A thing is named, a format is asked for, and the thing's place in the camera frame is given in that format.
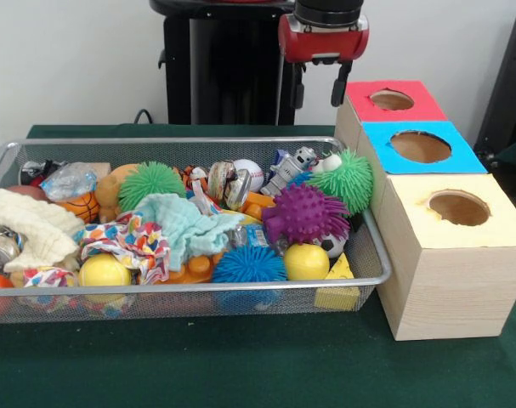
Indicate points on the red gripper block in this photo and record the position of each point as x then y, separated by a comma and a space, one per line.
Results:
325, 42

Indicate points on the green spiky ball with eyes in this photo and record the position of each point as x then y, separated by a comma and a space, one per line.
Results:
349, 183

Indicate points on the orange striped tiger toy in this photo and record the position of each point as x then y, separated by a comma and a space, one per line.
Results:
197, 178

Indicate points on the wooden box with three holes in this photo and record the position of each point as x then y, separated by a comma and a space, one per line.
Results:
449, 289

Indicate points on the shallow clear mesh bin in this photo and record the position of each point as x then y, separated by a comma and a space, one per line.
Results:
198, 304

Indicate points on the purple spiky toy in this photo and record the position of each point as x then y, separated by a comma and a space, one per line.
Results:
306, 214

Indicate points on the crushed silver drink can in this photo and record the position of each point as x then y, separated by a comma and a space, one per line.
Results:
228, 185

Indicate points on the black chair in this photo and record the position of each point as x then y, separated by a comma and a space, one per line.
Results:
508, 85

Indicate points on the blue spiky ball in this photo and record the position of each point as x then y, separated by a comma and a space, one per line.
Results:
249, 263

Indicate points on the plain green spiky ball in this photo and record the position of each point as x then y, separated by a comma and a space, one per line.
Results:
151, 183

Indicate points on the light blue cloth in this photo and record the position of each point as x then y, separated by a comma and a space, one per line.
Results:
185, 229

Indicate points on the colourful patterned cloth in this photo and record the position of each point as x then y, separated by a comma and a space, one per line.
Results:
126, 242

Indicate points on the yellow ball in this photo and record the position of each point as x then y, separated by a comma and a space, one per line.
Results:
103, 272

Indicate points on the cream white cloth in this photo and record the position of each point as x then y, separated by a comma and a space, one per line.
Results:
32, 225

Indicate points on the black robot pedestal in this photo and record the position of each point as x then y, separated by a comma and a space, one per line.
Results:
223, 64

